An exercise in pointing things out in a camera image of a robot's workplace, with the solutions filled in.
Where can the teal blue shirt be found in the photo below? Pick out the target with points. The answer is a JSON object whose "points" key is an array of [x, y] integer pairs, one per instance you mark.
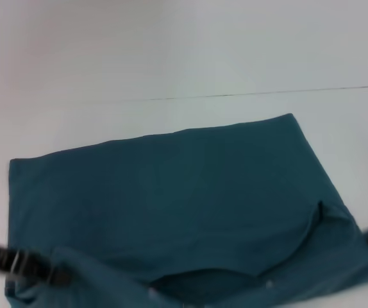
{"points": [[171, 192]]}

